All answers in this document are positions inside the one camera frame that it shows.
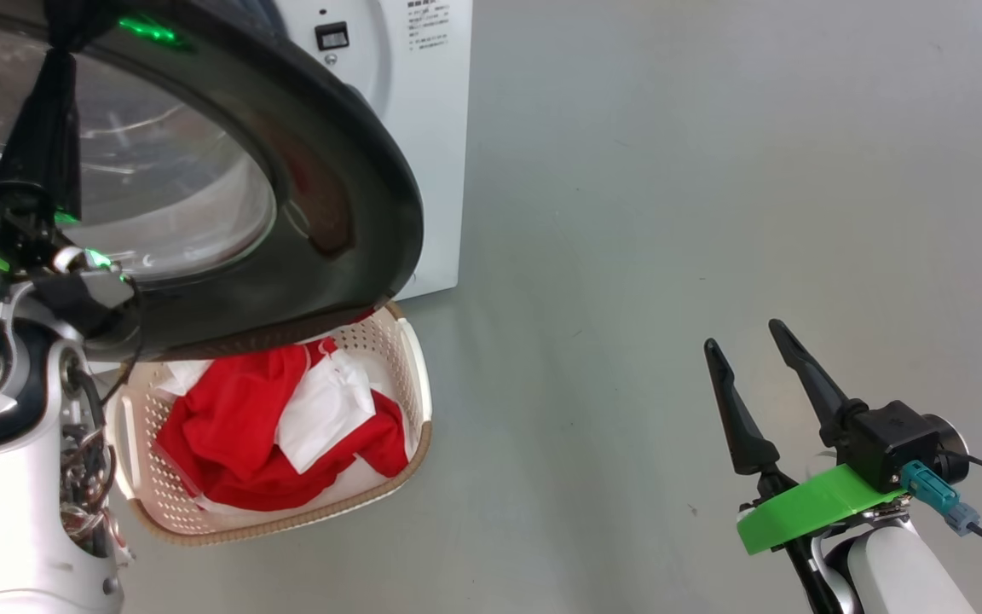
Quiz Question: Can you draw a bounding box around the black round glass washer door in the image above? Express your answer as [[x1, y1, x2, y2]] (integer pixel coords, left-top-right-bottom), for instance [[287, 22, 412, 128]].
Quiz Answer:
[[0, 0, 425, 364]]

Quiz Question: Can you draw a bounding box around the white front-load washing machine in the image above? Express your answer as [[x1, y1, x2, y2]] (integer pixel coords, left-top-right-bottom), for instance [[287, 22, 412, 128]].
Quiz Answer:
[[272, 0, 474, 302]]

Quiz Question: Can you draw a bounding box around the cream perforated laundry basket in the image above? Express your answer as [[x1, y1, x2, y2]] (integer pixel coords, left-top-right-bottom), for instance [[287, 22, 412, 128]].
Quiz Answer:
[[105, 302, 434, 547]]

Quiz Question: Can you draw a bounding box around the red cloth in basket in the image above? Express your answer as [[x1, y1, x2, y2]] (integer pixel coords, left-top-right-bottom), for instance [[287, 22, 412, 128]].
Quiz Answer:
[[155, 358, 373, 514]]

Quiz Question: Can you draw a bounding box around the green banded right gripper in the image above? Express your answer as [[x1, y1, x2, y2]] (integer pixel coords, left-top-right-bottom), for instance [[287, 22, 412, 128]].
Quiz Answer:
[[703, 319, 910, 555]]

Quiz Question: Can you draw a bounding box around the red and white garment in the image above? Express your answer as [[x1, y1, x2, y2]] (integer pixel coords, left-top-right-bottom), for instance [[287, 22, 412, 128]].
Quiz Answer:
[[274, 337, 411, 480]]

